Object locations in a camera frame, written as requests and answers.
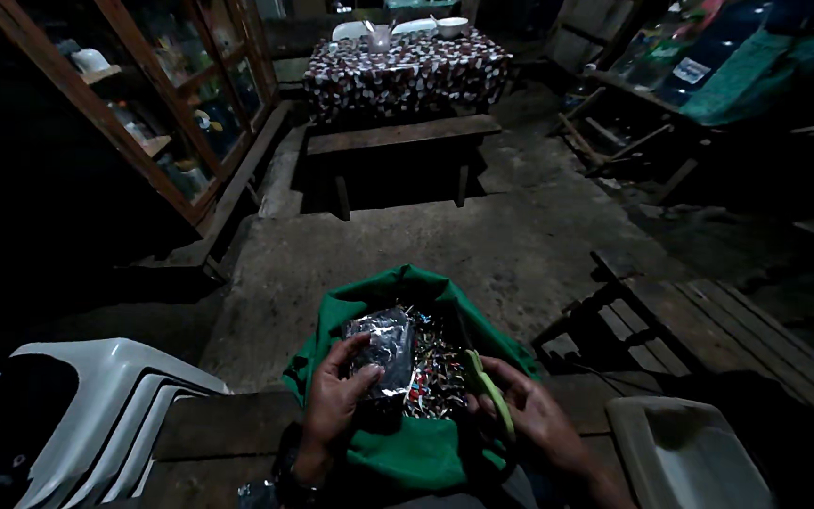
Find low wooden ledge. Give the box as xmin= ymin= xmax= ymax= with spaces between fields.
xmin=114 ymin=99 xmax=296 ymax=286

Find stack of white plastic chairs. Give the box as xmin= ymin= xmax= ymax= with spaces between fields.
xmin=10 ymin=337 xmax=233 ymax=509

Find clear silvery plastic packet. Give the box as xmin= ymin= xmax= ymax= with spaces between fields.
xmin=342 ymin=307 xmax=414 ymax=401

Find slatted wooden bench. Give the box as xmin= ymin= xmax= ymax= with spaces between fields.
xmin=533 ymin=250 xmax=814 ymax=439

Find wooden plank bench seat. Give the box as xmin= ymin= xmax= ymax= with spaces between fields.
xmin=99 ymin=371 xmax=669 ymax=509

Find person's left forearm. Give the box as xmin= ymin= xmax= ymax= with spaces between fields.
xmin=273 ymin=422 xmax=335 ymax=509

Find small silvery plastic piece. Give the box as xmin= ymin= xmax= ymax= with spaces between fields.
xmin=237 ymin=480 xmax=278 ymax=509

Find person's left hand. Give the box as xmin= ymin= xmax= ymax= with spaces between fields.
xmin=305 ymin=332 xmax=385 ymax=457

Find person's right hand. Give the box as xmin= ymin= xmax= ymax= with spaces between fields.
xmin=466 ymin=355 xmax=585 ymax=471

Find wooden cabinet with glass panes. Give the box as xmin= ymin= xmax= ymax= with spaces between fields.
xmin=0 ymin=0 xmax=280 ymax=227

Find table with pebble-patterned tablecloth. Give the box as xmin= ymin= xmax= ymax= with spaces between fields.
xmin=301 ymin=16 xmax=515 ymax=127

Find wooden rack with bottles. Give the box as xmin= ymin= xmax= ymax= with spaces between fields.
xmin=555 ymin=0 xmax=814 ymax=206

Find whitish translucent plastic container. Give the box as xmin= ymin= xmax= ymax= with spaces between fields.
xmin=605 ymin=395 xmax=777 ymax=509

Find person's legs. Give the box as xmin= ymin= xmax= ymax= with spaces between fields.
xmin=322 ymin=463 xmax=556 ymax=509

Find black bag with pale patches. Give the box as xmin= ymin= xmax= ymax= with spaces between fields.
xmin=0 ymin=353 xmax=81 ymax=509

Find person's right forearm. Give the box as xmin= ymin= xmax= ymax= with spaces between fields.
xmin=547 ymin=440 xmax=640 ymax=509

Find narrow wooden bench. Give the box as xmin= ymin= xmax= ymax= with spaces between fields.
xmin=306 ymin=114 xmax=504 ymax=222

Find green fabric bag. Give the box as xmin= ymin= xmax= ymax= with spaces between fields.
xmin=280 ymin=263 xmax=541 ymax=492

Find pile of colourful wrapper strips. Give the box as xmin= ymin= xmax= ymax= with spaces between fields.
xmin=399 ymin=303 xmax=472 ymax=421

